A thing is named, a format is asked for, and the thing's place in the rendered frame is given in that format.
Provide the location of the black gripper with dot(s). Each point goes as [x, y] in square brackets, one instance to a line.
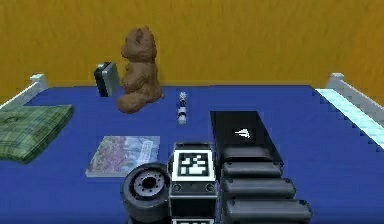
[146, 191]

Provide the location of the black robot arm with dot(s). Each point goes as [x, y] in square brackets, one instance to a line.
[233, 186]

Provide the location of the colourful book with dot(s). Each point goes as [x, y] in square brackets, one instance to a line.
[123, 153]

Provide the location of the black and white remote control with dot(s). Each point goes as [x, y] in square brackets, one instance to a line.
[182, 108]

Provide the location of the brown teddy bear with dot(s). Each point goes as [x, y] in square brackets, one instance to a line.
[140, 76]

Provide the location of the grey and black box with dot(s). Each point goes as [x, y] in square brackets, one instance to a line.
[108, 79]

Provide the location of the green plaid pillow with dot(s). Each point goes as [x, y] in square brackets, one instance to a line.
[30, 130]

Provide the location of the blue bed with white frame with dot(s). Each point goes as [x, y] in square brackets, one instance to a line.
[300, 160]

